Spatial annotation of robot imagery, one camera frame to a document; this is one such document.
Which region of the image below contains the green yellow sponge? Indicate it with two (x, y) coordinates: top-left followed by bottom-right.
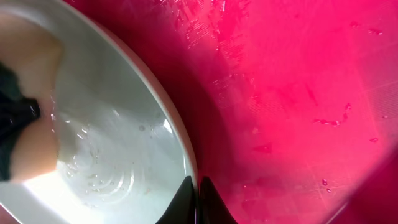
(1, 13), (64, 182)

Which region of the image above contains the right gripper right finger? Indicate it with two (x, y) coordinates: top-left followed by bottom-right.
(198, 177), (238, 224)

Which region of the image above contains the red plastic tray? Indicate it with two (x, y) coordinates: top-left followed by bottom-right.
(71, 0), (397, 223)

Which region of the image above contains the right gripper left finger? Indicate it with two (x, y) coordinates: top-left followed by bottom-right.
(156, 176), (196, 224)

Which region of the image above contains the light blue plate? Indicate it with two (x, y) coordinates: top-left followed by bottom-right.
(1, 0), (197, 224)

